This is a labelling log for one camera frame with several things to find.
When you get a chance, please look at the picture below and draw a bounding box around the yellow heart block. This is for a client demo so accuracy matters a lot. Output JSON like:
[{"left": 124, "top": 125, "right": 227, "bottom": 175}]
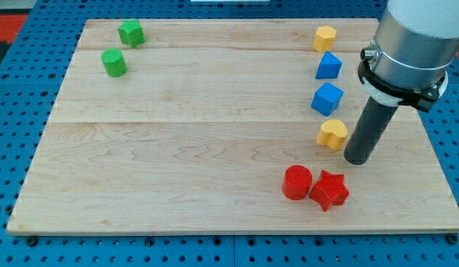
[{"left": 316, "top": 119, "right": 348, "bottom": 151}]

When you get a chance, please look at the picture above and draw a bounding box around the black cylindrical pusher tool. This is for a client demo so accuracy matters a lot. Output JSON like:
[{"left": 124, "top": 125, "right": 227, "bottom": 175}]
[{"left": 343, "top": 97, "right": 397, "bottom": 165}]

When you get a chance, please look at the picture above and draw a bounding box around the blue triangle block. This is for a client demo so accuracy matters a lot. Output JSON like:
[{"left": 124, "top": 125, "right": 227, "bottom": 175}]
[{"left": 315, "top": 51, "right": 343, "bottom": 79}]

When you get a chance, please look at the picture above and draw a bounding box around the green cylinder block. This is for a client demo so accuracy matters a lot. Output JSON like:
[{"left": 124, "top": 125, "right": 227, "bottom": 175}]
[{"left": 101, "top": 48, "right": 128, "bottom": 77}]

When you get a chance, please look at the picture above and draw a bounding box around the blue cube block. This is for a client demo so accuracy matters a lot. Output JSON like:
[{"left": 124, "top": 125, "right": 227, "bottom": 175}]
[{"left": 311, "top": 82, "right": 344, "bottom": 116}]

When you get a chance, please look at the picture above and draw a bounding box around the wooden board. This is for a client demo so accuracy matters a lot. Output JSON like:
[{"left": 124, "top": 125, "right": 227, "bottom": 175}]
[{"left": 7, "top": 19, "right": 459, "bottom": 236}]

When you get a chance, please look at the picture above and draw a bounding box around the yellow hexagon block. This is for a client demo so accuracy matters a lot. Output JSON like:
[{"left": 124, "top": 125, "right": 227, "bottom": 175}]
[{"left": 312, "top": 25, "right": 337, "bottom": 53}]

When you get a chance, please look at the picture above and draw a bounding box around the red cylinder block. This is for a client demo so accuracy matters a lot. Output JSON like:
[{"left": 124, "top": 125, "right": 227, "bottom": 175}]
[{"left": 281, "top": 165, "right": 313, "bottom": 200}]

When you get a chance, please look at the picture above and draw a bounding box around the red star block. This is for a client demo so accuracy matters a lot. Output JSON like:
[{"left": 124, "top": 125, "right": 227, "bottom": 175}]
[{"left": 309, "top": 170, "right": 350, "bottom": 211}]

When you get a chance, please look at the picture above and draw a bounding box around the green star block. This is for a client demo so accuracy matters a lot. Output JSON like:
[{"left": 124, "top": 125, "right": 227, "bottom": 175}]
[{"left": 118, "top": 19, "right": 145, "bottom": 47}]

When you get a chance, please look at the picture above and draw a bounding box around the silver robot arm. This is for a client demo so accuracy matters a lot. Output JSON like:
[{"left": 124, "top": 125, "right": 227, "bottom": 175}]
[{"left": 358, "top": 0, "right": 459, "bottom": 112}]

